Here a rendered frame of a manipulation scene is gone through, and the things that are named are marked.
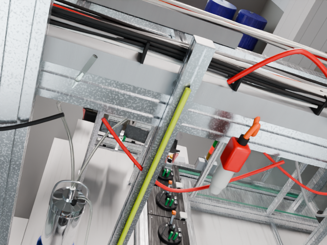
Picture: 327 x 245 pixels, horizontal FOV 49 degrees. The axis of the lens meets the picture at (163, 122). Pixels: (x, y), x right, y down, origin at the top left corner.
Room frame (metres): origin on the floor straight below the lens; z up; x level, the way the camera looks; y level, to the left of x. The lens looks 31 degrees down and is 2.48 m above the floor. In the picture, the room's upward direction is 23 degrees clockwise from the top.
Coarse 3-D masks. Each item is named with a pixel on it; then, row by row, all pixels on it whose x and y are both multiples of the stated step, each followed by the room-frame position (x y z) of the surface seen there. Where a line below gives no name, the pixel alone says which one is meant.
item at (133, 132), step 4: (128, 124) 1.70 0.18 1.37; (128, 128) 1.69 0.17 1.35; (132, 128) 1.70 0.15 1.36; (136, 128) 1.70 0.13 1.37; (124, 132) 1.68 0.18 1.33; (128, 132) 1.68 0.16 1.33; (132, 132) 1.69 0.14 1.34; (136, 132) 1.69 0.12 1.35; (140, 132) 1.70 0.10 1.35; (144, 132) 1.70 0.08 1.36; (148, 132) 1.71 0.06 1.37; (128, 136) 1.67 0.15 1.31; (132, 136) 1.68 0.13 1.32; (136, 136) 1.69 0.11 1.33; (140, 136) 1.69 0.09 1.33; (144, 136) 1.70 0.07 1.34; (136, 140) 1.68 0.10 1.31; (140, 140) 1.68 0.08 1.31; (144, 140) 1.69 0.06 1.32
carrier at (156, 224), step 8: (152, 216) 1.52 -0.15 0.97; (160, 216) 1.54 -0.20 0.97; (152, 224) 1.46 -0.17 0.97; (160, 224) 1.49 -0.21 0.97; (168, 224) 1.48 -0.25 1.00; (176, 224) 1.54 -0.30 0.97; (184, 224) 1.56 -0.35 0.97; (152, 232) 1.41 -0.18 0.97; (160, 232) 1.41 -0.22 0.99; (168, 232) 1.43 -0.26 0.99; (176, 232) 1.41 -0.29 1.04; (184, 232) 1.50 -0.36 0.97; (152, 240) 1.36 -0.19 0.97; (160, 240) 1.38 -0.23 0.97; (168, 240) 1.38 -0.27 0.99; (176, 240) 1.40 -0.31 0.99; (184, 240) 1.45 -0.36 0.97
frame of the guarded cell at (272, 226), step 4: (320, 188) 2.47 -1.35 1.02; (312, 200) 2.46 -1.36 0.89; (312, 204) 2.42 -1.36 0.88; (312, 208) 2.40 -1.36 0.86; (316, 208) 2.38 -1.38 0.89; (316, 212) 2.35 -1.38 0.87; (272, 224) 1.98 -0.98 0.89; (272, 228) 1.94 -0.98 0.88; (276, 228) 1.95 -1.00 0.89; (272, 232) 1.92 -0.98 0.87; (276, 232) 1.92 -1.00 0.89; (276, 236) 1.88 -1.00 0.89; (276, 240) 1.86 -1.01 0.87; (280, 240) 1.85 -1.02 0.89; (276, 244) 1.83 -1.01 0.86; (280, 244) 1.82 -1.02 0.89
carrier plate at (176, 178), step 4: (172, 168) 2.02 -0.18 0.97; (176, 168) 2.04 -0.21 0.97; (176, 172) 1.99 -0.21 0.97; (176, 176) 1.95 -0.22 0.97; (160, 180) 1.85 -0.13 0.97; (172, 180) 1.89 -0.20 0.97; (176, 180) 1.91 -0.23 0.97; (180, 180) 1.93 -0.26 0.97; (164, 184) 1.83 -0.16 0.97; (172, 184) 1.86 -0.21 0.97
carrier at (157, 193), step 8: (152, 192) 1.71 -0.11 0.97; (160, 192) 1.71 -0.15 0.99; (168, 192) 1.73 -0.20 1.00; (176, 192) 1.80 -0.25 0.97; (152, 200) 1.64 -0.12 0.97; (160, 200) 1.65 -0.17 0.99; (168, 200) 1.63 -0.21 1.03; (176, 200) 1.70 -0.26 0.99; (152, 208) 1.58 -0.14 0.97; (160, 208) 1.61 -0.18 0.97; (168, 208) 1.61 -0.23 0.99; (176, 208) 1.66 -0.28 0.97; (168, 216) 1.57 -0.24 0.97; (176, 216) 1.60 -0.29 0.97; (184, 216) 1.60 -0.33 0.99
